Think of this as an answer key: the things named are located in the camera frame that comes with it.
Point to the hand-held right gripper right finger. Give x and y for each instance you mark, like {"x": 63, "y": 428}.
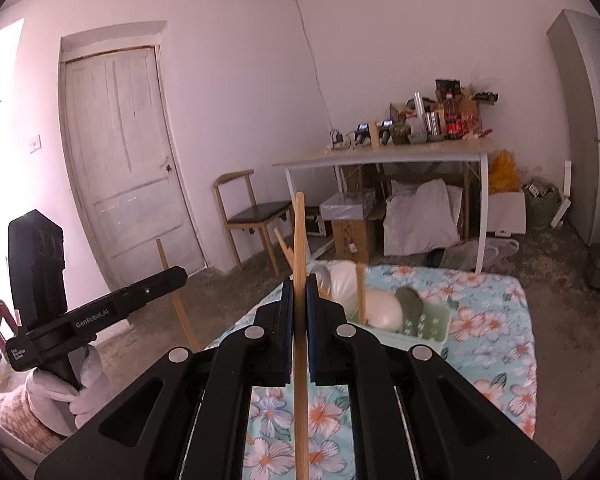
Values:
{"x": 311, "y": 330}

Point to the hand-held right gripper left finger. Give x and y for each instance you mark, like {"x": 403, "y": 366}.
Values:
{"x": 287, "y": 330}

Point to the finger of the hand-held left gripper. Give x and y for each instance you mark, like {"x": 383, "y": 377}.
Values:
{"x": 160, "y": 285}

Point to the wooden chopstick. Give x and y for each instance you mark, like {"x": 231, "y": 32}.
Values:
{"x": 300, "y": 240}
{"x": 177, "y": 300}

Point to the wooden chopsticks bundle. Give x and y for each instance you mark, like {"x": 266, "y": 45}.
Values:
{"x": 361, "y": 295}

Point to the green plastic utensil holder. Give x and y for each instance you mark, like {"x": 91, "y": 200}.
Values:
{"x": 430, "y": 327}

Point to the person's left hand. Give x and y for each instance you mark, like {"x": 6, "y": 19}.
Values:
{"x": 50, "y": 400}

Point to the cardboard box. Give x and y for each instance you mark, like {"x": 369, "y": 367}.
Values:
{"x": 350, "y": 240}

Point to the wooden chair with dark seat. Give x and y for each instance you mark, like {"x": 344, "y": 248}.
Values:
{"x": 260, "y": 212}

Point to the white wooden door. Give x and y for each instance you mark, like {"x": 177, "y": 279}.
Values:
{"x": 130, "y": 160}

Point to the white foam box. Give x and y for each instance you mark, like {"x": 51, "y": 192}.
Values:
{"x": 347, "y": 205}

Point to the floral light blue blanket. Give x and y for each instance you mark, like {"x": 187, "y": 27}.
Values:
{"x": 480, "y": 335}

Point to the clear plastic bag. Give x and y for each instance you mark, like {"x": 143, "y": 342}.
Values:
{"x": 480, "y": 252}

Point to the black charger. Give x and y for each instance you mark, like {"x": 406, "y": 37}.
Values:
{"x": 338, "y": 140}

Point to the white side table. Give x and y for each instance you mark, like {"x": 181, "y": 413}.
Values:
{"x": 405, "y": 150}

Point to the black device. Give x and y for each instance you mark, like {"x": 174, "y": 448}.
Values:
{"x": 386, "y": 131}
{"x": 362, "y": 132}

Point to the yellow plastic bag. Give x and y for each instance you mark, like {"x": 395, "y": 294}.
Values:
{"x": 502, "y": 172}

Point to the red soda bottle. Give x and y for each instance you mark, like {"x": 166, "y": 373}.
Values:
{"x": 451, "y": 117}

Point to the green bag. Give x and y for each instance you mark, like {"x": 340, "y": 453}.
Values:
{"x": 542, "y": 207}

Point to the brown snack box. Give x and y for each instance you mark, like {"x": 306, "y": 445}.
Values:
{"x": 472, "y": 116}

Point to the white board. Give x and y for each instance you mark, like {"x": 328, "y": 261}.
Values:
{"x": 566, "y": 180}

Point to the grey refrigerator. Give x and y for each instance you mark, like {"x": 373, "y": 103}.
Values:
{"x": 590, "y": 110}

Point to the white light switch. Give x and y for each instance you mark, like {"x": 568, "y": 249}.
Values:
{"x": 35, "y": 144}

